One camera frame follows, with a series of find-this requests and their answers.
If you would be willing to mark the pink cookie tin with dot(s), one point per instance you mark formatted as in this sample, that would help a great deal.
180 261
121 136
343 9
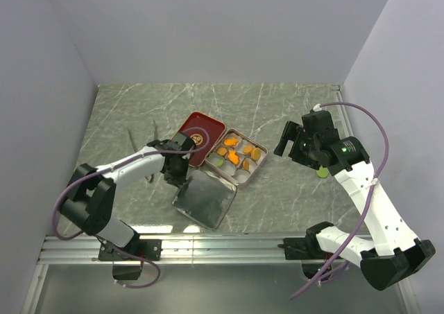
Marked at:
240 175

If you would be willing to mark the orange fish cookie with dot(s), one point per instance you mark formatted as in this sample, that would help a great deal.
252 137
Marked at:
231 142

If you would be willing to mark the orange scalloped cookie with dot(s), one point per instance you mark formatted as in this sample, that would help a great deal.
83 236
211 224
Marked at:
222 151

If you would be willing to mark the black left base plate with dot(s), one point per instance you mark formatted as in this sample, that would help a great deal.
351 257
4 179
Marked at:
142 248

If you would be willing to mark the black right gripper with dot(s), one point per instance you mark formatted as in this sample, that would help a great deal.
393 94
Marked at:
295 154

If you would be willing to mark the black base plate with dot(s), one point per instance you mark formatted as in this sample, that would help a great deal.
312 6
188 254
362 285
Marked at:
302 249
142 248

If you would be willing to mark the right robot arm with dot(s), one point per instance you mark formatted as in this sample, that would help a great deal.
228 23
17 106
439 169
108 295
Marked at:
394 251

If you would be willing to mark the aluminium front rail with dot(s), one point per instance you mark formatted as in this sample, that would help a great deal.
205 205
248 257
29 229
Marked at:
176 249

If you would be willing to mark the silver tin lid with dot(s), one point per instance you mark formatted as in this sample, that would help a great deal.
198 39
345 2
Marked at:
205 198

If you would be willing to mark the round waffle cookie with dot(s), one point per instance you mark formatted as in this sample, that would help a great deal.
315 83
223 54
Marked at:
255 154

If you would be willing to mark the grey metal tongs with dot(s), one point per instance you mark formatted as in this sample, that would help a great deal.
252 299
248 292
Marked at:
136 144

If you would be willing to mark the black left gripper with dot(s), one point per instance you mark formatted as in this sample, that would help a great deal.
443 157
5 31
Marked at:
178 179

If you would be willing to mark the orange round cookie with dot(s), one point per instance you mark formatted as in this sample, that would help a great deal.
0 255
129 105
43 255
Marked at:
247 149

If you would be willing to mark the red lacquer tray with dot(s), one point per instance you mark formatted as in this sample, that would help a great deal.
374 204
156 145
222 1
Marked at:
205 132

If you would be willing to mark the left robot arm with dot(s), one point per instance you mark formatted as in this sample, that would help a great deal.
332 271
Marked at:
88 199

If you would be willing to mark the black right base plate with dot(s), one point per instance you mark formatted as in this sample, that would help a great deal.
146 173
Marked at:
302 249

